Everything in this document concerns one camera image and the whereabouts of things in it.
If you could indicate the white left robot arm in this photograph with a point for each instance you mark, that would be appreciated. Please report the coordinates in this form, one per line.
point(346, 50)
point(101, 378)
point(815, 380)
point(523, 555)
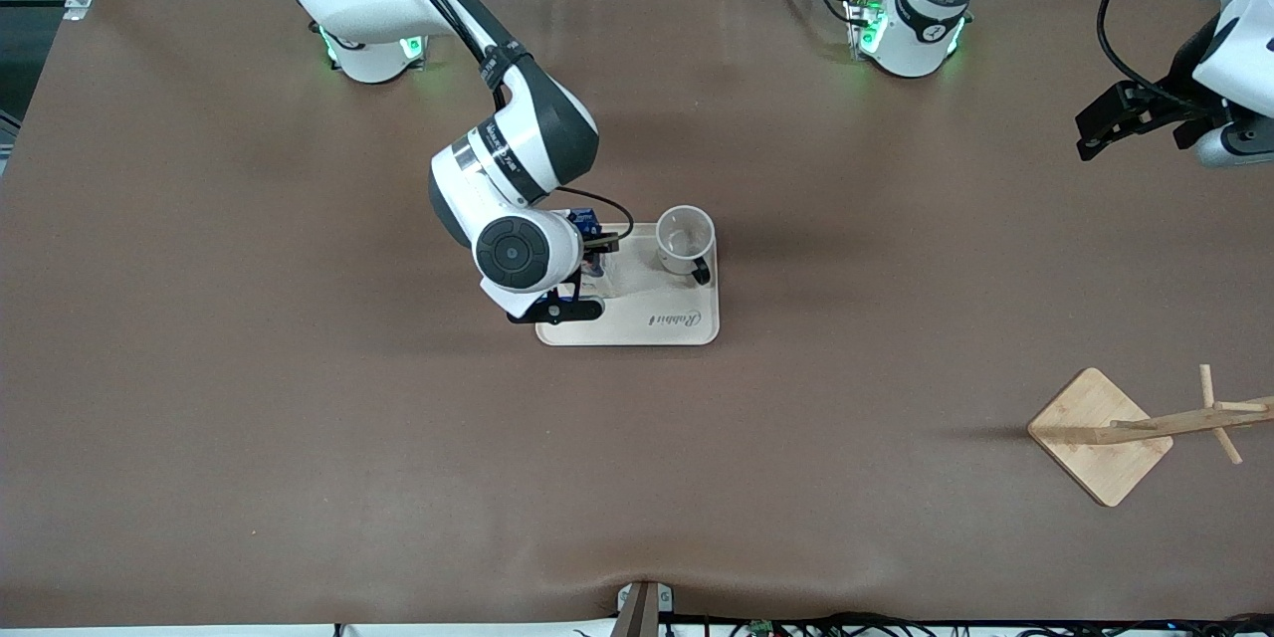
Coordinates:
point(921, 20)

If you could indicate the white rectangular tray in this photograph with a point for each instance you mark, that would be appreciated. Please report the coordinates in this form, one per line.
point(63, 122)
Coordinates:
point(687, 299)

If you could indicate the wooden mug stand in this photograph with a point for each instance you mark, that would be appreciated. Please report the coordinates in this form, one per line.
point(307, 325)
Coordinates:
point(1090, 463)

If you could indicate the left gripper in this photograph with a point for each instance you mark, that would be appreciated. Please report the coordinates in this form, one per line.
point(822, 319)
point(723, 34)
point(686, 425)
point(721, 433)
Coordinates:
point(1167, 106)

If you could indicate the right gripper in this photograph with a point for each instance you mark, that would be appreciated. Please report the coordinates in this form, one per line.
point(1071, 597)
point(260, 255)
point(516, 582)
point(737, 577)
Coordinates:
point(593, 262)

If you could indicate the small green circuit board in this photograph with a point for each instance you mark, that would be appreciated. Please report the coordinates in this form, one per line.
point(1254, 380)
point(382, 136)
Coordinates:
point(762, 628)

